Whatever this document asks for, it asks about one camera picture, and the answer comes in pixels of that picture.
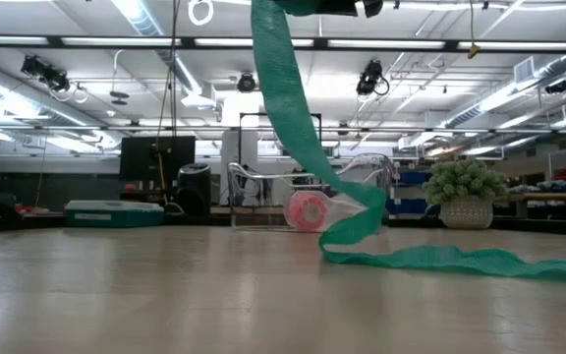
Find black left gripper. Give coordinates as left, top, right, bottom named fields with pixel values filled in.
left=319, top=0, right=385, bottom=19

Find black ceiling camera with cable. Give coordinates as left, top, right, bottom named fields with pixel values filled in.
left=20, top=53, right=89, bottom=105
left=355, top=58, right=391, bottom=97

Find clear plastic bag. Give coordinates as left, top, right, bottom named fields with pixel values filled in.
left=282, top=189, right=368, bottom=233

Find blue storage bins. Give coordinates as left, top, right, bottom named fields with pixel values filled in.
left=391, top=168, right=434, bottom=215

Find clear plastic container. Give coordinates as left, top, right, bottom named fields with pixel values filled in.
left=227, top=152, right=395, bottom=234

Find yellow hook on cord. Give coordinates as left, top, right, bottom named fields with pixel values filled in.
left=466, top=0, right=483, bottom=60

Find black monitor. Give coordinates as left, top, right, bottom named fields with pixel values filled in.
left=119, top=135, right=198, bottom=183

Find green cloth towel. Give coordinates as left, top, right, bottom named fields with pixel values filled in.
left=250, top=0, right=566, bottom=285

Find wooden background table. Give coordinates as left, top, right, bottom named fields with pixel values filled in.
left=507, top=190, right=566, bottom=220

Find green potted plant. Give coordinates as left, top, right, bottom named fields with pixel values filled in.
left=422, top=155, right=510, bottom=231

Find white ring light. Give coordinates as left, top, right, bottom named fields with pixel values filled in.
left=187, top=0, right=215, bottom=27

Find pink bandage roll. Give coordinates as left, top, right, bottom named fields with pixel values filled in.
left=287, top=190, right=331, bottom=232

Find black hanging cable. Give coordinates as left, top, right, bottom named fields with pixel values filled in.
left=154, top=0, right=180, bottom=206

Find teal packaged box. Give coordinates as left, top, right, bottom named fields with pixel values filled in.
left=63, top=199, right=166, bottom=229

